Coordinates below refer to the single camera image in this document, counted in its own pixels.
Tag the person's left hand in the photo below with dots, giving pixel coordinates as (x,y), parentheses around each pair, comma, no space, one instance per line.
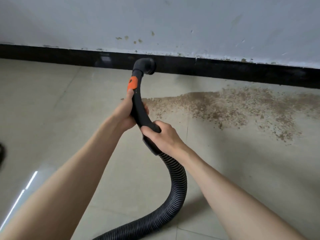
(125,112)

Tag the person's right hand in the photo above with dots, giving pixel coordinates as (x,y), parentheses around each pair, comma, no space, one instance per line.
(165,138)

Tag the brown sawdust dirt patch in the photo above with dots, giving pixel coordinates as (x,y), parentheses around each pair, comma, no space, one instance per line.
(235,105)

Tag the grey vacuum cleaner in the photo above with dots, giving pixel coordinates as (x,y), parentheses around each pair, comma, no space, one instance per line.
(1,153)

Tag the person's left forearm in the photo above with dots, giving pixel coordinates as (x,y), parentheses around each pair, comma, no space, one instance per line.
(60,192)

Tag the person's right forearm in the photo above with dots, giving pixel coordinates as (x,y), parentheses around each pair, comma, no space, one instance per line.
(245,202)

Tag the tiled floor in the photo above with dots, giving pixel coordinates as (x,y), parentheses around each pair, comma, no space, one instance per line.
(50,112)

